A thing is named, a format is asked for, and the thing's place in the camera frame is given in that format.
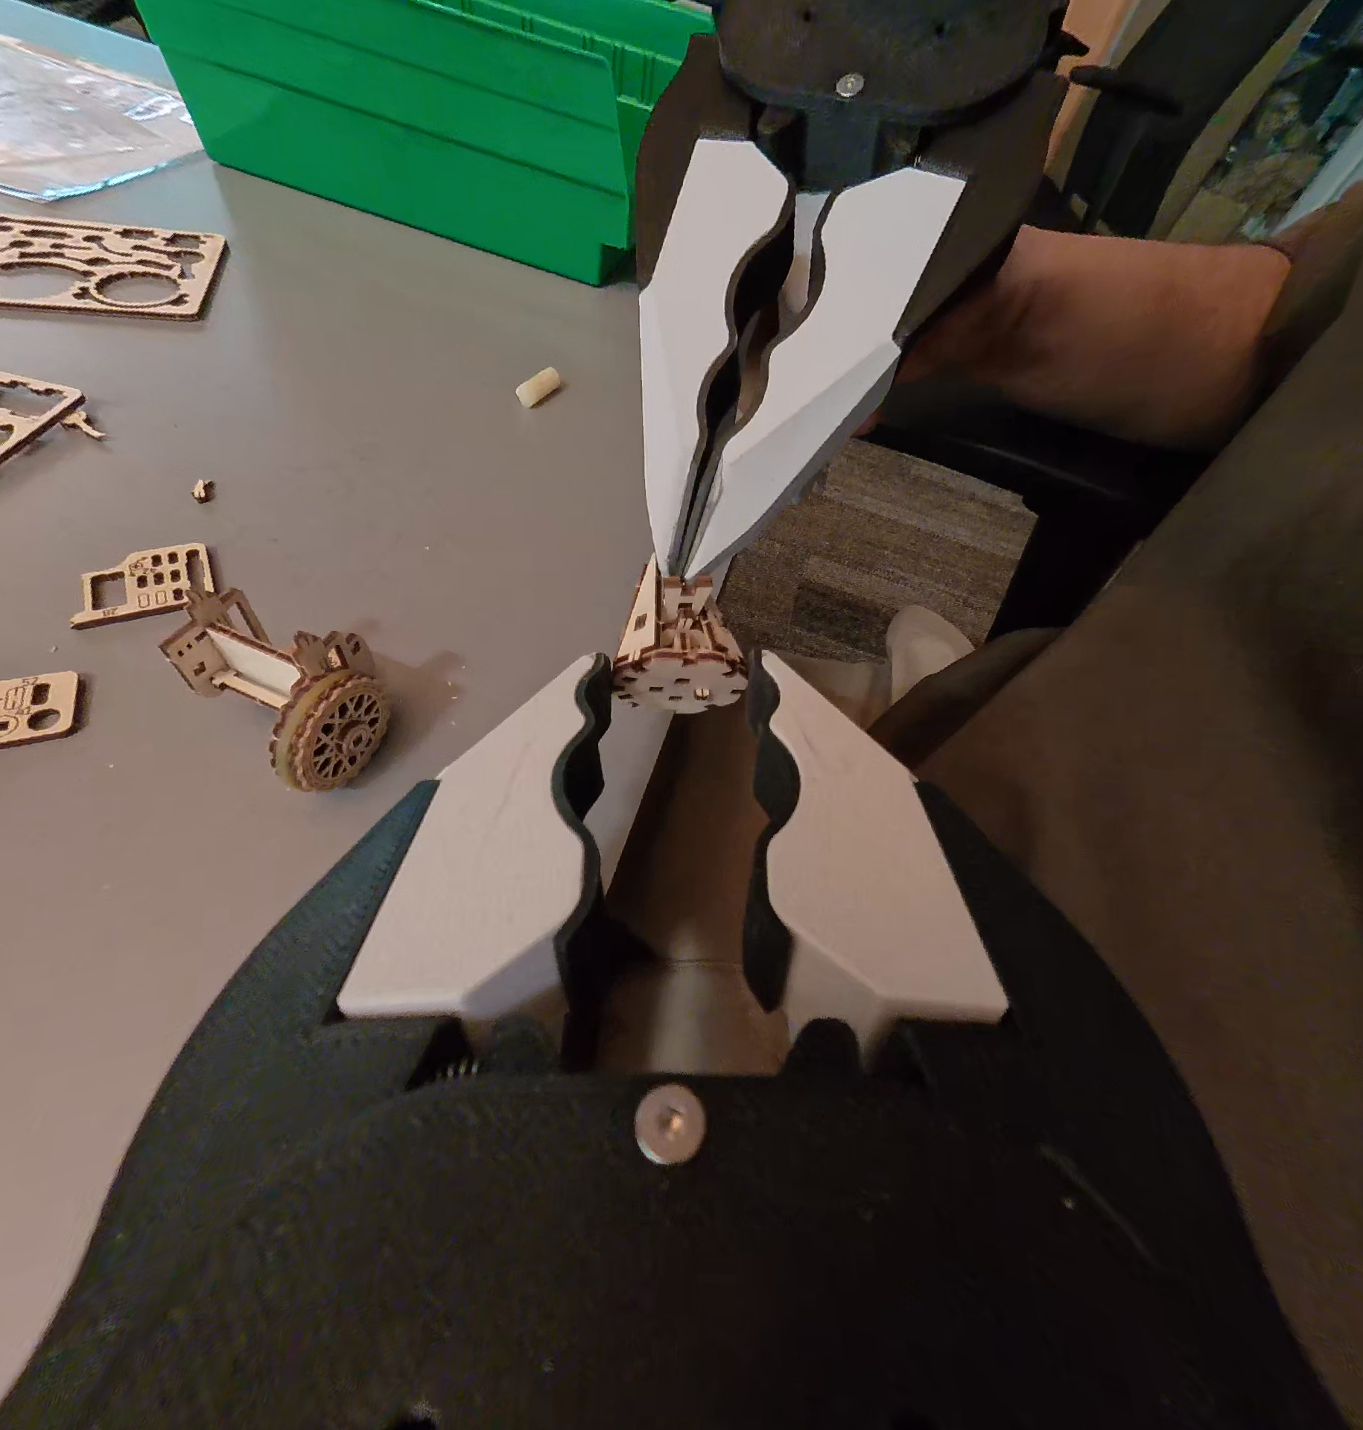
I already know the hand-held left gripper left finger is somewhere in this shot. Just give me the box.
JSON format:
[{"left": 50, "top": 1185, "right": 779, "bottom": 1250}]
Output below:
[{"left": 336, "top": 652, "right": 617, "bottom": 1025}]

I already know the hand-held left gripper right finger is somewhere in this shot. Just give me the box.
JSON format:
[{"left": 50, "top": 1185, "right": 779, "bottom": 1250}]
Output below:
[{"left": 743, "top": 647, "right": 1014, "bottom": 1034}]

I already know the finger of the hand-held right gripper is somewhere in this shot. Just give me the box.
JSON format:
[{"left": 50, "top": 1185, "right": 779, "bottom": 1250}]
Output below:
[
  {"left": 638, "top": 135, "right": 800, "bottom": 580},
  {"left": 685, "top": 165, "right": 970, "bottom": 582}
]

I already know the person's right forearm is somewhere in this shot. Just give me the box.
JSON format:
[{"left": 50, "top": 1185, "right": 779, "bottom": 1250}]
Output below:
[{"left": 861, "top": 223, "right": 1294, "bottom": 448}]

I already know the wooden wheel assembly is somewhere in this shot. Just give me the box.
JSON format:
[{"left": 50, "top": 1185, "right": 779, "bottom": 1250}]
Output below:
[{"left": 158, "top": 587, "right": 393, "bottom": 794}]

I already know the person's white shoe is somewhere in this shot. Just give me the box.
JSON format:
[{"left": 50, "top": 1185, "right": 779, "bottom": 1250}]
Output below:
[{"left": 786, "top": 603, "right": 979, "bottom": 732}]

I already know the green plastic bin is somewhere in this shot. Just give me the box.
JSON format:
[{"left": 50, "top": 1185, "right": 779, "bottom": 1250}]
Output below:
[{"left": 134, "top": 0, "right": 716, "bottom": 286}]

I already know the small gridded wooden card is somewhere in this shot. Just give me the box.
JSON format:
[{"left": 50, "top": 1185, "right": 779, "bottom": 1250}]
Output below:
[{"left": 71, "top": 542, "right": 216, "bottom": 629}]

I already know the small slotted wooden card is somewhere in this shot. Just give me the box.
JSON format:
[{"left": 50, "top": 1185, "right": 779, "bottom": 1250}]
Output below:
[{"left": 0, "top": 669, "right": 82, "bottom": 755}]

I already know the punched wooden puzzle sheet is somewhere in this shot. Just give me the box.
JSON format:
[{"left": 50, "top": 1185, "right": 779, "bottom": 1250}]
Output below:
[{"left": 0, "top": 211, "right": 227, "bottom": 322}]

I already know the clear plastic sheet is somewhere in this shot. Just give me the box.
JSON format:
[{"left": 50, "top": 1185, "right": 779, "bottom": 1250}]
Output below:
[{"left": 0, "top": 22, "right": 197, "bottom": 202}]

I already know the wooden puzzle sheet with gear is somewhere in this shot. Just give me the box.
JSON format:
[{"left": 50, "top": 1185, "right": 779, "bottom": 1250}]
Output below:
[{"left": 0, "top": 362, "right": 107, "bottom": 492}]

